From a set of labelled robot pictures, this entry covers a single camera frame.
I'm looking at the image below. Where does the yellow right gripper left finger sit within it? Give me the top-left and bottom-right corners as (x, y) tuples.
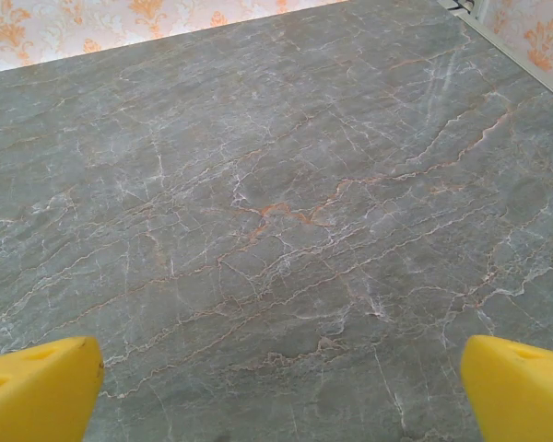
(0, 334), (106, 442)

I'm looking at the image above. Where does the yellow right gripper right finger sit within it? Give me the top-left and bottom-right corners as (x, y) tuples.
(459, 334), (553, 442)

